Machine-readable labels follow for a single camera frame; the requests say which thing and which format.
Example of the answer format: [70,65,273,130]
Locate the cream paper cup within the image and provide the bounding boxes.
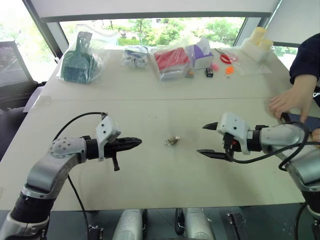
[250,26,269,46]
[258,38,274,51]

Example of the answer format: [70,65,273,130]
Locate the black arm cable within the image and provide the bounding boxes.
[53,111,109,240]
[231,121,320,172]

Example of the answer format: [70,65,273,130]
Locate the bagged green plastic scoop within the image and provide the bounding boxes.
[56,30,106,85]

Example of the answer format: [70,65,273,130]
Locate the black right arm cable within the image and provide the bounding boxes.
[231,121,320,172]

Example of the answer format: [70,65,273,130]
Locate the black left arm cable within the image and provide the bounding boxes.
[53,111,109,240]

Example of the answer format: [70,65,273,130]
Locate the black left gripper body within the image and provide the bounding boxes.
[103,139,122,172]

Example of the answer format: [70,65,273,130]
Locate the person's bare hand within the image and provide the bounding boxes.
[311,128,320,150]
[269,74,319,124]

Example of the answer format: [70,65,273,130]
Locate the bagged red cloth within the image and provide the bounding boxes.
[149,45,193,83]

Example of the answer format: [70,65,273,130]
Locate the black smartphone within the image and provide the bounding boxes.
[280,112,320,133]

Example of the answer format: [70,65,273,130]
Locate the bagged purple white box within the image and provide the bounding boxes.
[185,36,215,71]

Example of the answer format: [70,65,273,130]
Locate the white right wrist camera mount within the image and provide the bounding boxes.
[216,112,252,156]

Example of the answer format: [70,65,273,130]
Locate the black chair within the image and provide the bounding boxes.
[0,39,39,111]

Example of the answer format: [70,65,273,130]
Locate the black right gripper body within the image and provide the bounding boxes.
[222,133,243,163]

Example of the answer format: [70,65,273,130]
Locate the clear flat plastic bag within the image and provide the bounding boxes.
[216,46,273,77]

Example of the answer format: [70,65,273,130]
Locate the silver rounded shape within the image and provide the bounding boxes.
[116,208,149,240]
[180,207,216,240]

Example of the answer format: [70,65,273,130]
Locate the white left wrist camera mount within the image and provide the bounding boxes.
[95,115,122,162]

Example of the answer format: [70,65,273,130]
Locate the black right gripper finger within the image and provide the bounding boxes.
[196,148,228,161]
[202,121,220,132]

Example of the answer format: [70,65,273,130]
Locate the bag of blue white items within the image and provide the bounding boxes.
[120,45,151,70]

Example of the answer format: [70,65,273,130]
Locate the black metal bracket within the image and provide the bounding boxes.
[225,212,248,240]
[87,223,105,240]

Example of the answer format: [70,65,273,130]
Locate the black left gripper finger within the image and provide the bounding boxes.
[116,136,143,146]
[116,143,142,153]

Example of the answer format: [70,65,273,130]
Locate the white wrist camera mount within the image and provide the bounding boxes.
[95,115,122,162]
[216,112,252,156]

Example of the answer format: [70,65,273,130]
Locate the red handled scissors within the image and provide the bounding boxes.
[214,47,232,64]

